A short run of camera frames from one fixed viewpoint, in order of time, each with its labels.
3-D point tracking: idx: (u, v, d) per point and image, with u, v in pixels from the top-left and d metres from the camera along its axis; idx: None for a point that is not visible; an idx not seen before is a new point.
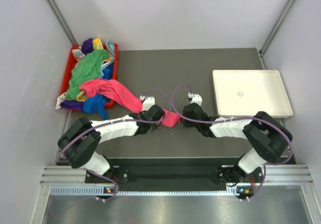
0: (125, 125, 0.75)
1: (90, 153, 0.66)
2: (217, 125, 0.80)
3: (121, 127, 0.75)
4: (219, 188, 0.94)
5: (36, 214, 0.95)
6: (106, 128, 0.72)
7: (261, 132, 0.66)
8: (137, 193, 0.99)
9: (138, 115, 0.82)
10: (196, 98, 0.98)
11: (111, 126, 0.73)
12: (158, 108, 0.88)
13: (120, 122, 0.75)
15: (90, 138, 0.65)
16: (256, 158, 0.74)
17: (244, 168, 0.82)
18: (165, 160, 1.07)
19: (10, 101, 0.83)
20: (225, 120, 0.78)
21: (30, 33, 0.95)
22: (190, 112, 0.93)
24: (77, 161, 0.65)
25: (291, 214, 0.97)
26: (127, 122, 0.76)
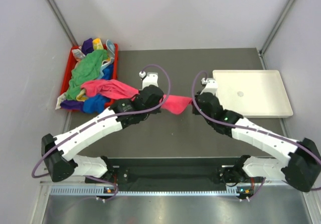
0: (101, 127, 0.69)
1: (62, 170, 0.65)
2: (243, 132, 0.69)
3: (96, 130, 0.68)
4: (219, 188, 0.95)
5: (36, 214, 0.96)
6: (72, 141, 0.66)
7: (305, 164, 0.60)
8: (137, 193, 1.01)
9: (122, 104, 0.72)
10: (212, 85, 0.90)
11: (78, 136, 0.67)
12: (151, 92, 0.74)
13: (92, 125, 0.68)
15: (53, 158, 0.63)
16: (269, 171, 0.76)
17: (248, 172, 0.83)
18: (165, 160, 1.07)
19: (10, 101, 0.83)
20: (258, 130, 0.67)
21: (30, 34, 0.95)
22: (205, 104, 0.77)
24: (58, 178, 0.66)
25: (292, 214, 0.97)
26: (102, 122, 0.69)
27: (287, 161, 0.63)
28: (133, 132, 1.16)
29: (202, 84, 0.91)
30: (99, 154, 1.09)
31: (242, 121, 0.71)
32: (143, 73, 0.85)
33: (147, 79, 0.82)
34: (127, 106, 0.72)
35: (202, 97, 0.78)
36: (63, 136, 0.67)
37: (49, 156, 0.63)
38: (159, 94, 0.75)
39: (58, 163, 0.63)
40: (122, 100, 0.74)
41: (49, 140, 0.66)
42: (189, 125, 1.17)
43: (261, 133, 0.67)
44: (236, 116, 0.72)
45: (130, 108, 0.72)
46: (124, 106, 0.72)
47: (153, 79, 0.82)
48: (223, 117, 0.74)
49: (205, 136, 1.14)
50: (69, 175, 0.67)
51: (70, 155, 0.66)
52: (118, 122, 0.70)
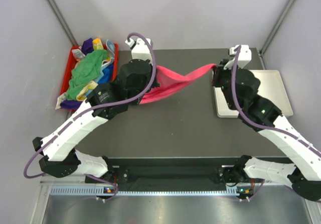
0: (79, 125, 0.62)
1: (57, 169, 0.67)
2: (280, 135, 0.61)
3: (74, 129, 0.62)
4: (219, 188, 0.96)
5: (36, 214, 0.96)
6: (54, 144, 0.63)
7: None
8: (136, 193, 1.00)
9: (98, 92, 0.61)
10: (244, 56, 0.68)
11: (58, 139, 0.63)
12: None
13: (69, 125, 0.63)
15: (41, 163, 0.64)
16: (272, 175, 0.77)
17: (249, 173, 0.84)
18: (164, 160, 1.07)
19: (10, 101, 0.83)
20: (299, 139, 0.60)
21: (30, 34, 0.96)
22: (242, 87, 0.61)
24: (62, 175, 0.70)
25: (291, 214, 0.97)
26: (79, 120, 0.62)
27: (311, 177, 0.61)
28: (133, 131, 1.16)
29: (230, 54, 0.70)
30: (99, 154, 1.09)
31: (279, 120, 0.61)
32: (129, 41, 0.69)
33: (136, 48, 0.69)
34: (104, 95, 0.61)
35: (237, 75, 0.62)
36: (47, 137, 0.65)
37: (39, 162, 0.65)
38: (143, 71, 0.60)
39: (51, 166, 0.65)
40: (99, 87, 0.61)
41: (35, 145, 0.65)
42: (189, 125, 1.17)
43: (300, 143, 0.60)
44: (274, 110, 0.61)
45: (108, 98, 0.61)
46: (100, 95, 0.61)
47: (143, 48, 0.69)
48: (259, 111, 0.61)
49: (206, 136, 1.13)
50: (71, 170, 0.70)
51: (59, 156, 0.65)
52: (94, 118, 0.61)
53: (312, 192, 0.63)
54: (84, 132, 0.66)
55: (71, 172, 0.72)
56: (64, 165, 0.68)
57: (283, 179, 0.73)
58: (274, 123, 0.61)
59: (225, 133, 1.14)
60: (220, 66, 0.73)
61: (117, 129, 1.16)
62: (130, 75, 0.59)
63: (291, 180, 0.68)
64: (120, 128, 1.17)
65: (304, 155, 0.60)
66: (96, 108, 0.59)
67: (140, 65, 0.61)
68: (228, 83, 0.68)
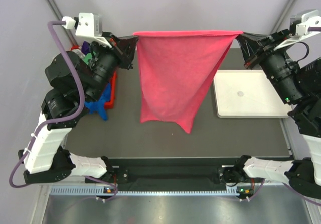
0: (41, 139, 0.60)
1: (42, 180, 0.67)
2: None
3: (39, 143, 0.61)
4: (218, 188, 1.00)
5: (36, 214, 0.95)
6: (30, 158, 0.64)
7: None
8: (137, 193, 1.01)
9: (48, 102, 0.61)
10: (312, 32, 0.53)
11: (31, 154, 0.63)
12: (51, 76, 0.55)
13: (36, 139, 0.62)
15: (24, 178, 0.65)
16: (272, 174, 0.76)
17: (248, 172, 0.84)
18: (165, 162, 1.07)
19: (10, 101, 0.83)
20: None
21: (30, 33, 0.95)
22: None
24: (58, 180, 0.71)
25: (292, 214, 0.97)
26: (41, 134, 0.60)
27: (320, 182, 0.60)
28: (131, 132, 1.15)
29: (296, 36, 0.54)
30: (98, 155, 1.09)
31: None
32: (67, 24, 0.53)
33: (81, 30, 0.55)
34: (52, 104, 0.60)
35: None
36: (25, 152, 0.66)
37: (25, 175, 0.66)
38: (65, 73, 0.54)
39: (35, 177, 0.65)
40: (49, 95, 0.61)
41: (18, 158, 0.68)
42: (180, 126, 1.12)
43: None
44: None
45: (55, 105, 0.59)
46: (49, 104, 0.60)
47: (90, 31, 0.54)
48: None
49: (206, 136, 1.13)
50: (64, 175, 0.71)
51: (39, 168, 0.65)
52: (50, 131, 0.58)
53: (313, 192, 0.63)
54: (56, 142, 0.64)
55: (63, 177, 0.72)
56: (50, 174, 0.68)
57: (281, 177, 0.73)
58: None
59: (225, 133, 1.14)
60: (269, 46, 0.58)
61: (113, 132, 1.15)
62: (53, 80, 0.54)
63: (287, 176, 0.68)
64: (117, 130, 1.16)
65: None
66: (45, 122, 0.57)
67: (63, 66, 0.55)
68: (281, 73, 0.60)
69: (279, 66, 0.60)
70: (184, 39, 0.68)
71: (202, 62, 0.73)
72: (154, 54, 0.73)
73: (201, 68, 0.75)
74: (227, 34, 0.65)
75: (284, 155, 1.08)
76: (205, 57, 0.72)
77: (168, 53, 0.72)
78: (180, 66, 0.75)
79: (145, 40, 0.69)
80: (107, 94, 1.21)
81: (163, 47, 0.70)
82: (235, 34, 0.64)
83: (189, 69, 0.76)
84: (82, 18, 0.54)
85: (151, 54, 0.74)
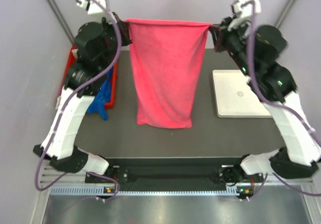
0: (70, 112, 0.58)
1: (68, 165, 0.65)
2: (288, 113, 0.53)
3: (69, 118, 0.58)
4: (218, 188, 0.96)
5: (36, 214, 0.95)
6: (56, 141, 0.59)
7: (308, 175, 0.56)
8: (137, 193, 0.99)
9: (71, 74, 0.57)
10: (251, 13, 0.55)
11: (58, 135, 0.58)
12: (82, 40, 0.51)
13: (61, 117, 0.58)
15: (54, 164, 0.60)
16: (262, 164, 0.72)
17: (246, 169, 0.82)
18: (165, 162, 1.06)
19: (10, 101, 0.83)
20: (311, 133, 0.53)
21: (30, 33, 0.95)
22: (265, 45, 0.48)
24: (77, 169, 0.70)
25: (292, 214, 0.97)
26: (69, 108, 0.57)
27: (294, 158, 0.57)
28: (130, 132, 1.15)
29: (235, 13, 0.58)
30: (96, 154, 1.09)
31: (292, 97, 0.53)
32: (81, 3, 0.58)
33: (91, 9, 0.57)
34: (78, 75, 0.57)
35: (264, 30, 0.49)
36: (45, 139, 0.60)
37: (51, 163, 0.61)
38: (96, 33, 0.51)
39: (63, 162, 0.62)
40: (71, 69, 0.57)
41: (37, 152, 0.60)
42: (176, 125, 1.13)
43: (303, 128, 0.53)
44: (290, 81, 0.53)
45: (85, 75, 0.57)
46: (75, 76, 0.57)
47: (99, 8, 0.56)
48: (275, 81, 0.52)
49: (206, 136, 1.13)
50: (84, 161, 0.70)
51: (67, 149, 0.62)
52: (81, 99, 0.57)
53: (289, 173, 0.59)
54: (79, 117, 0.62)
55: (82, 164, 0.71)
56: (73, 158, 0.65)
57: (268, 164, 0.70)
58: (285, 99, 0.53)
59: (225, 133, 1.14)
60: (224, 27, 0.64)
61: (112, 131, 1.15)
62: (85, 45, 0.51)
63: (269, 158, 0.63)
64: (117, 129, 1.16)
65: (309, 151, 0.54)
66: (78, 90, 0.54)
67: (89, 30, 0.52)
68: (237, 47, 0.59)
69: (236, 42, 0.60)
70: (166, 29, 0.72)
71: (182, 54, 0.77)
72: (141, 45, 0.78)
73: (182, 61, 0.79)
74: (199, 26, 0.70)
75: None
76: (185, 50, 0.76)
77: (152, 44, 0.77)
78: (164, 59, 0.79)
79: (134, 33, 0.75)
80: (107, 94, 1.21)
81: (151, 36, 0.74)
82: (206, 26, 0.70)
83: (171, 62, 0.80)
84: None
85: (139, 46, 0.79)
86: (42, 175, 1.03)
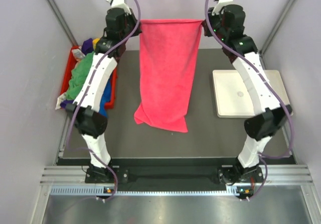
0: (101, 71, 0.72)
1: (99, 120, 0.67)
2: (247, 67, 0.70)
3: (101, 74, 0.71)
4: (218, 188, 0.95)
5: (36, 214, 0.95)
6: (90, 94, 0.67)
7: (267, 126, 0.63)
8: (137, 193, 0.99)
9: (102, 43, 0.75)
10: None
11: (92, 88, 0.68)
12: (111, 17, 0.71)
13: (95, 73, 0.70)
15: (89, 113, 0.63)
16: (249, 145, 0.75)
17: (242, 160, 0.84)
18: (165, 162, 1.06)
19: (10, 101, 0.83)
20: (265, 83, 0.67)
21: (30, 33, 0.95)
22: (229, 16, 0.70)
24: (101, 130, 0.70)
25: (292, 214, 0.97)
26: (101, 67, 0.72)
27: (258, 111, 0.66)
28: (130, 131, 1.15)
29: None
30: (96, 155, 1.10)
31: (251, 54, 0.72)
32: None
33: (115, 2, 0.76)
34: (108, 43, 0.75)
35: (231, 8, 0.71)
36: (78, 96, 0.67)
37: (85, 117, 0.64)
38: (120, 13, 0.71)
39: (97, 114, 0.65)
40: (102, 39, 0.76)
41: (70, 107, 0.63)
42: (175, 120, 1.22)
43: (259, 79, 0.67)
44: (251, 45, 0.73)
45: (112, 43, 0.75)
46: (104, 44, 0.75)
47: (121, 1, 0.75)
48: (237, 43, 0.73)
49: (207, 136, 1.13)
50: (106, 123, 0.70)
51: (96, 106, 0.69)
52: (111, 59, 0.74)
53: (256, 130, 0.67)
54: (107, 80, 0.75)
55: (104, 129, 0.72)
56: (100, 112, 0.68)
57: (251, 142, 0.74)
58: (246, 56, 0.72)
59: (225, 133, 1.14)
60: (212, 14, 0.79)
61: (112, 131, 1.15)
62: (113, 20, 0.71)
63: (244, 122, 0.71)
64: (117, 129, 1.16)
65: (266, 100, 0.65)
66: (109, 52, 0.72)
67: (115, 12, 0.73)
68: (217, 25, 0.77)
69: (217, 22, 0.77)
70: (168, 25, 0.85)
71: (183, 45, 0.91)
72: (148, 40, 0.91)
73: (182, 51, 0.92)
74: (194, 22, 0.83)
75: (284, 155, 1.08)
76: (185, 42, 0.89)
77: (158, 39, 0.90)
78: (167, 50, 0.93)
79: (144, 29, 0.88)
80: (107, 94, 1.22)
81: (155, 31, 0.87)
82: (199, 22, 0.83)
83: (174, 52, 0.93)
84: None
85: (146, 41, 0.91)
86: (42, 175, 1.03)
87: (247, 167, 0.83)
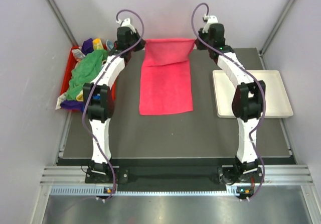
0: (114, 65, 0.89)
1: (110, 101, 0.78)
2: (225, 60, 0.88)
3: (114, 67, 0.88)
4: (219, 188, 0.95)
5: (36, 214, 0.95)
6: (105, 78, 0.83)
7: (246, 99, 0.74)
8: (137, 193, 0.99)
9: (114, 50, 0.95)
10: (212, 20, 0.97)
11: (106, 74, 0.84)
12: (121, 31, 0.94)
13: (110, 66, 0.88)
15: (104, 90, 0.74)
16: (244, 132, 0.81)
17: (239, 155, 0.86)
18: (165, 163, 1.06)
19: (9, 101, 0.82)
20: (239, 67, 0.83)
21: (30, 34, 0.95)
22: (211, 29, 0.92)
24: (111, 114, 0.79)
25: (292, 214, 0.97)
26: (114, 62, 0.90)
27: None
28: (131, 130, 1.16)
29: (204, 19, 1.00)
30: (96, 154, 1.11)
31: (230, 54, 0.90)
32: (119, 21, 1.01)
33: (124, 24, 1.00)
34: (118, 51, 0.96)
35: (214, 25, 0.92)
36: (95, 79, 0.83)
37: (101, 95, 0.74)
38: (127, 28, 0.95)
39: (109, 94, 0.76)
40: (113, 49, 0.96)
41: (88, 85, 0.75)
42: (180, 113, 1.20)
43: (234, 66, 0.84)
44: (229, 49, 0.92)
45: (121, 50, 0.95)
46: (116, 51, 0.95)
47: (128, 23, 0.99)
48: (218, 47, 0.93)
49: (207, 136, 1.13)
50: (113, 109, 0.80)
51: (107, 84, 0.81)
52: (121, 59, 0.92)
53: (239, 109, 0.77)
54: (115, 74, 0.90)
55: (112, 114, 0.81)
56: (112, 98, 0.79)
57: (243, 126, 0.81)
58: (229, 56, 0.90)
59: (224, 132, 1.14)
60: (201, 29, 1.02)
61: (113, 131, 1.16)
62: (121, 34, 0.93)
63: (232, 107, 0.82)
64: (117, 130, 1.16)
65: (242, 78, 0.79)
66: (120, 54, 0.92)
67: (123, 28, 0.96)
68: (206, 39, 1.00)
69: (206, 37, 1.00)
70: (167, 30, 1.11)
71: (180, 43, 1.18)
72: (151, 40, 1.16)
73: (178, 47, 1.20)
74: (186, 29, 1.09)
75: (285, 155, 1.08)
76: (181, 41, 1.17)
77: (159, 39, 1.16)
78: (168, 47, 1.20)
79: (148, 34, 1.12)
80: None
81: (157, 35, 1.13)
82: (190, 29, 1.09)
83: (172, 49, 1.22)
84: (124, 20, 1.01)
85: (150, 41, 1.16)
86: (42, 175, 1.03)
87: (246, 163, 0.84)
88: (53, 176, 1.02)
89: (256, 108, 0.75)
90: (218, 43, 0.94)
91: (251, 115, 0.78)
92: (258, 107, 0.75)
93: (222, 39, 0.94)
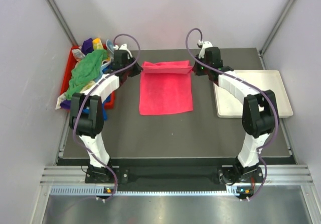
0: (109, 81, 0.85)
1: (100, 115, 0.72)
2: (226, 78, 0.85)
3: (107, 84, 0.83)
4: (218, 188, 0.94)
5: (36, 214, 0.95)
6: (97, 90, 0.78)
7: (257, 112, 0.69)
8: (137, 193, 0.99)
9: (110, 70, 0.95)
10: (206, 44, 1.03)
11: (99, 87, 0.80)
12: (118, 52, 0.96)
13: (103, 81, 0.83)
15: (94, 101, 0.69)
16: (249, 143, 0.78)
17: (241, 159, 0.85)
18: (165, 163, 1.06)
19: (9, 101, 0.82)
20: (243, 82, 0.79)
21: (29, 33, 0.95)
22: (207, 51, 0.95)
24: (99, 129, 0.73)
25: (292, 214, 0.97)
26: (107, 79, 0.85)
27: None
28: (131, 130, 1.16)
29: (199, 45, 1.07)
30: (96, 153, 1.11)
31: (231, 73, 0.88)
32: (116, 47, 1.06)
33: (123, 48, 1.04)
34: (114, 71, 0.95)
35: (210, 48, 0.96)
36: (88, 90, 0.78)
37: (91, 106, 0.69)
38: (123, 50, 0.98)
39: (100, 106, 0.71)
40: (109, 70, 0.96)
41: (78, 95, 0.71)
42: (180, 113, 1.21)
43: (237, 82, 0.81)
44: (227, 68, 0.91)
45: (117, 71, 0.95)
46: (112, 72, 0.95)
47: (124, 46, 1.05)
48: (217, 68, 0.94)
49: (207, 136, 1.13)
50: (102, 124, 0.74)
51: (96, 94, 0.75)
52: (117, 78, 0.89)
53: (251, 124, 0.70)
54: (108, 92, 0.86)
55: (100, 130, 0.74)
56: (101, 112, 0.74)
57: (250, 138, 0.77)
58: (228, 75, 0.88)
59: (224, 133, 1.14)
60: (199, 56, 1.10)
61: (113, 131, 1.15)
62: (118, 54, 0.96)
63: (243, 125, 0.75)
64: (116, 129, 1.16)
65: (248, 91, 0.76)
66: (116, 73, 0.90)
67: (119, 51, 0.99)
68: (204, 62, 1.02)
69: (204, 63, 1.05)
70: None
71: None
72: None
73: None
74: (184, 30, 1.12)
75: (284, 155, 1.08)
76: None
77: None
78: None
79: None
80: None
81: None
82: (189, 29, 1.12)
83: None
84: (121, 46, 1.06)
85: None
86: (41, 175, 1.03)
87: (247, 166, 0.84)
88: (53, 176, 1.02)
89: (269, 122, 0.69)
90: (216, 64, 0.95)
91: (263, 131, 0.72)
92: (273, 120, 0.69)
93: (218, 61, 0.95)
